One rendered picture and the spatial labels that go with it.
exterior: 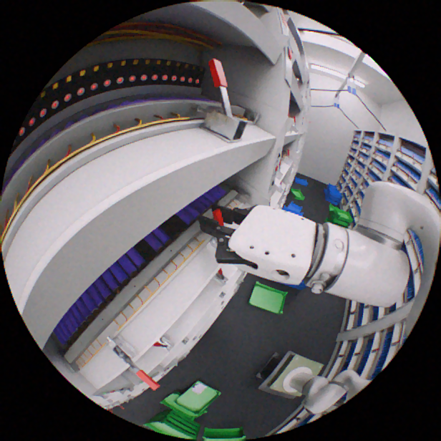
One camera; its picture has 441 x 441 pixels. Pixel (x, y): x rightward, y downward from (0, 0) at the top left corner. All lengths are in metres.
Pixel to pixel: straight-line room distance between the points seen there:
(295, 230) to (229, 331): 1.08
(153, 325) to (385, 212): 0.33
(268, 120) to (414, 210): 0.27
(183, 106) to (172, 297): 0.26
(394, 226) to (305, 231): 0.11
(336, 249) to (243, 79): 0.33
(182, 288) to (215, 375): 1.08
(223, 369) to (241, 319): 0.45
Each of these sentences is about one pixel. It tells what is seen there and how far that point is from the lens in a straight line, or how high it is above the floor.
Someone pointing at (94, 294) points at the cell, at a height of 1.01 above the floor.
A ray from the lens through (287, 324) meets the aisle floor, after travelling 1.31.
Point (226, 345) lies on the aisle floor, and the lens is 1.19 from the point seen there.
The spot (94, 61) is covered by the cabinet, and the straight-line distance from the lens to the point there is 0.31.
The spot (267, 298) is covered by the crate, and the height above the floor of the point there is 0.00.
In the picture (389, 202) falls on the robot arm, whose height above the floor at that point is 1.15.
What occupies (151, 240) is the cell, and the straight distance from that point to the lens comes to 0.24.
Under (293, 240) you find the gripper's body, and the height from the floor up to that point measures 1.07.
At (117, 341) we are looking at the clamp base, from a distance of 0.25.
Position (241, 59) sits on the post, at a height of 1.33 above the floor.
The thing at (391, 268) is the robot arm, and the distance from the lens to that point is 0.19.
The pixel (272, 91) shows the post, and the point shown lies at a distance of 0.30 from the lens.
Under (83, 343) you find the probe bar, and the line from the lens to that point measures 0.29.
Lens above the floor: 1.18
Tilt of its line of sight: 44 degrees down
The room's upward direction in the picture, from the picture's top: straight up
